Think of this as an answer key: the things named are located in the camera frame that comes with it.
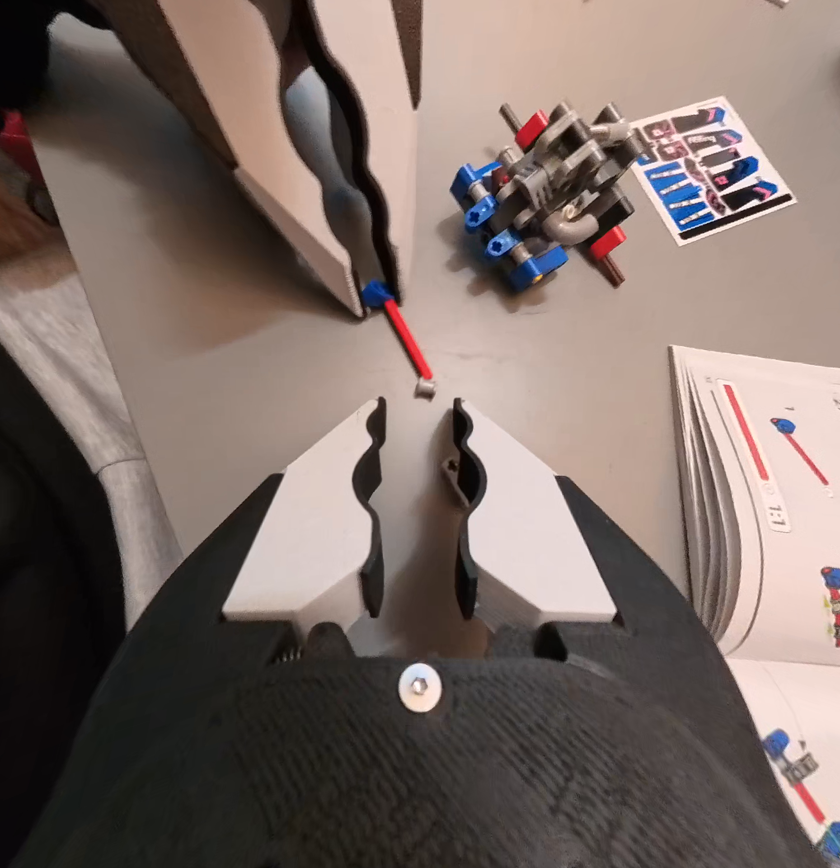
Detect open lego instruction booklet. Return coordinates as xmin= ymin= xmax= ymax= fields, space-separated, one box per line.
xmin=667 ymin=344 xmax=840 ymax=868

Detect black bulky object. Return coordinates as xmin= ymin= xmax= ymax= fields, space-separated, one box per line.
xmin=0 ymin=0 xmax=92 ymax=113

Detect person's grey sweatshirt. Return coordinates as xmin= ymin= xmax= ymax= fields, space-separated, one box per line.
xmin=0 ymin=258 xmax=185 ymax=635

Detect red object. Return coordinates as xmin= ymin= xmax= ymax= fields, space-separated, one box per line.
xmin=0 ymin=112 xmax=34 ymax=177

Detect partly built lego vehicle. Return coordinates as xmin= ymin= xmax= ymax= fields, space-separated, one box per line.
xmin=449 ymin=100 xmax=648 ymax=294

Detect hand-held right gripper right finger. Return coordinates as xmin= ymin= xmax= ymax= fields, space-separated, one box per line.
xmin=452 ymin=397 xmax=619 ymax=628

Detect person's dark trousers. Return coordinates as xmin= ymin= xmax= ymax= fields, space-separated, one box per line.
xmin=0 ymin=325 xmax=132 ymax=868

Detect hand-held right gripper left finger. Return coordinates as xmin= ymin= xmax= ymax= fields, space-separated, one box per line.
xmin=222 ymin=396 xmax=388 ymax=623

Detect lego sticker sheet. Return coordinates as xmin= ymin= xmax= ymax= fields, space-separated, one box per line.
xmin=626 ymin=95 xmax=798 ymax=248

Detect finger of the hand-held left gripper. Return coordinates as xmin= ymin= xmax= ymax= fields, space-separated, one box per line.
xmin=159 ymin=0 xmax=366 ymax=317
xmin=311 ymin=0 xmax=421 ymax=304

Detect red lego axle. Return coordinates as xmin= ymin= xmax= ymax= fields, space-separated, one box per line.
xmin=383 ymin=298 xmax=435 ymax=381

